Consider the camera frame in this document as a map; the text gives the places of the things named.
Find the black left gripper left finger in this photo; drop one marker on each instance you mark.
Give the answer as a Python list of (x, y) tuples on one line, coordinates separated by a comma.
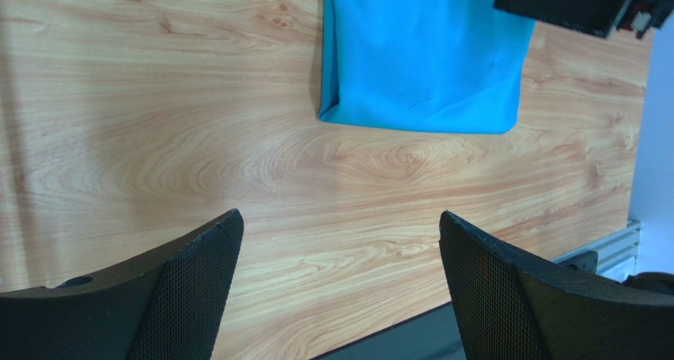
[(166, 303)]

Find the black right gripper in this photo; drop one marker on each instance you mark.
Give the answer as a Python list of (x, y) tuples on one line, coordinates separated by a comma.
[(597, 18)]

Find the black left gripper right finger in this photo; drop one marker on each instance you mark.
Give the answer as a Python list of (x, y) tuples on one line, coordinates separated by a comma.
[(512, 304)]

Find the teal blue t-shirt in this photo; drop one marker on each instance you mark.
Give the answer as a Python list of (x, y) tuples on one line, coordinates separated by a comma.
[(434, 66)]

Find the black table edge strip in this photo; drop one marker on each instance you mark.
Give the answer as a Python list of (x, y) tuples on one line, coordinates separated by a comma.
[(430, 335)]

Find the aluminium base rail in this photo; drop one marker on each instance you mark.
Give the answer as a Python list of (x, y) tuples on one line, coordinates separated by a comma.
[(614, 257)]

